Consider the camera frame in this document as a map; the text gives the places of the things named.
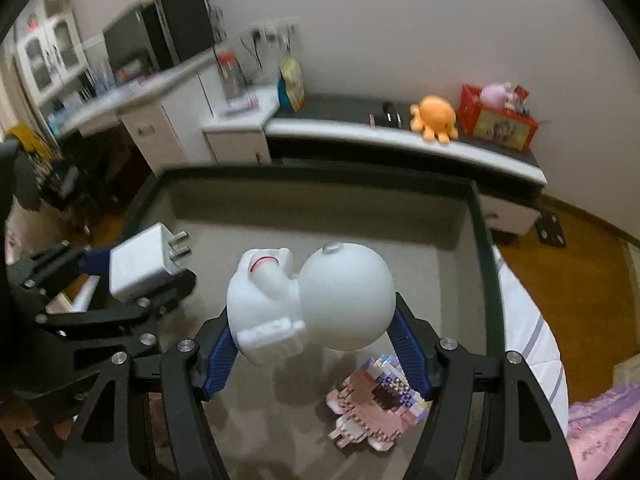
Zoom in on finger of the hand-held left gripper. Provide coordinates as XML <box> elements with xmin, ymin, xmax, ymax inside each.
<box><xmin>35</xmin><ymin>269</ymin><xmax>198</xmax><ymax>333</ymax></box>
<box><xmin>7</xmin><ymin>241</ymin><xmax>113</xmax><ymax>291</ymax></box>

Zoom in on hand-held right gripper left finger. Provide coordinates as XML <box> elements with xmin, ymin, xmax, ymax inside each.
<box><xmin>55</xmin><ymin>305</ymin><xmax>241</xmax><ymax>480</ymax></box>

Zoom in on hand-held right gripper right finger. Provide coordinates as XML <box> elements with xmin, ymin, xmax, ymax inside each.
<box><xmin>392</xmin><ymin>292</ymin><xmax>581</xmax><ymax>480</ymax></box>

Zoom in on white wall charger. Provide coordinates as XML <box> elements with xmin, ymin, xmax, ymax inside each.
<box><xmin>109</xmin><ymin>222</ymin><xmax>193</xmax><ymax>302</ymax></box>

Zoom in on pink building block toy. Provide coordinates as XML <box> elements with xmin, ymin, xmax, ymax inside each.
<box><xmin>326</xmin><ymin>354</ymin><xmax>431</xmax><ymax>453</ymax></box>

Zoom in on white round-headed figurine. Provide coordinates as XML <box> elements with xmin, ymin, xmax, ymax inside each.
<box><xmin>226</xmin><ymin>241</ymin><xmax>397</xmax><ymax>367</ymax></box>

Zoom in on pink box with dark rim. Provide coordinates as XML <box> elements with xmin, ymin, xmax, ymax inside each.
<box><xmin>115</xmin><ymin>164</ymin><xmax>506</xmax><ymax>480</ymax></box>

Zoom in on black chair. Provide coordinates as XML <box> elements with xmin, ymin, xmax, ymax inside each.
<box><xmin>0</xmin><ymin>125</ymin><xmax>96</xmax><ymax>241</ymax></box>

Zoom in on yellow cloth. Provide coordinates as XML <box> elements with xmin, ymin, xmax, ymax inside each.
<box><xmin>5</xmin><ymin>124</ymin><xmax>51</xmax><ymax>157</ymax></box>

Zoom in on white desk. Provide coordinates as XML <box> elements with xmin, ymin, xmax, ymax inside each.
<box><xmin>50</xmin><ymin>50</ymin><xmax>216</xmax><ymax>171</ymax></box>

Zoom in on white bedside cabinet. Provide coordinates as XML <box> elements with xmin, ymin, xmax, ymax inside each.
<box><xmin>201</xmin><ymin>84</ymin><xmax>281</xmax><ymax>166</ymax></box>

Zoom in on pink printed blanket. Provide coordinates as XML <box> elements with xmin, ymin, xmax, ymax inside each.
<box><xmin>567</xmin><ymin>360</ymin><xmax>640</xmax><ymax>480</ymax></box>

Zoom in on white glass-door cupboard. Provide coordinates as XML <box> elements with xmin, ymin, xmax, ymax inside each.
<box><xmin>15</xmin><ymin>10</ymin><xmax>93</xmax><ymax>106</ymax></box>

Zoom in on black monitor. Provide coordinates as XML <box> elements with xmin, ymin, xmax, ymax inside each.
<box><xmin>102</xmin><ymin>2</ymin><xmax>161</xmax><ymax>73</ymax></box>

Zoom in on low white dark-topped cabinet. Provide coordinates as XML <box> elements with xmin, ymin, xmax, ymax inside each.
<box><xmin>264</xmin><ymin>94</ymin><xmax>548</xmax><ymax>238</ymax></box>

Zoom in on clear bottle with red lid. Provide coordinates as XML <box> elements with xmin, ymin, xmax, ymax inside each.
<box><xmin>217</xmin><ymin>50</ymin><xmax>246</xmax><ymax>103</ymax></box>

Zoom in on orange octopus plush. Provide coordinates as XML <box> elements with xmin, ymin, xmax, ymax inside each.
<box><xmin>410</xmin><ymin>95</ymin><xmax>459</xmax><ymax>143</ymax></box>

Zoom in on red printed box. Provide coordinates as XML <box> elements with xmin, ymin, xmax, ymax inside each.
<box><xmin>457</xmin><ymin>84</ymin><xmax>540</xmax><ymax>152</ymax></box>

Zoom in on blue yellow snack bag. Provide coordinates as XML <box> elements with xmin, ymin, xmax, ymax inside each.
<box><xmin>277</xmin><ymin>55</ymin><xmax>307</xmax><ymax>112</ymax></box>

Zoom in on black computer tower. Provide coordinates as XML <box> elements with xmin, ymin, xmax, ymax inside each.
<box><xmin>144</xmin><ymin>0</ymin><xmax>217</xmax><ymax>66</ymax></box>

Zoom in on pink pig plush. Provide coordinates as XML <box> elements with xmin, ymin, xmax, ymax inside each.
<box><xmin>479</xmin><ymin>81</ymin><xmax>516</xmax><ymax>108</ymax></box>

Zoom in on small red toy figures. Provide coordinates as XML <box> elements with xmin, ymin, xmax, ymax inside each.
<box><xmin>510</xmin><ymin>85</ymin><xmax>532</xmax><ymax>116</ymax></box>

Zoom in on black metal bracket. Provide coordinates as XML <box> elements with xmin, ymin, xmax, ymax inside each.
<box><xmin>535</xmin><ymin>210</ymin><xmax>568</xmax><ymax>248</ymax></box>

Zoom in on white wall outlet strip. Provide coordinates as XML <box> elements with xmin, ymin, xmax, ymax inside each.
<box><xmin>240</xmin><ymin>17</ymin><xmax>301</xmax><ymax>43</ymax></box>

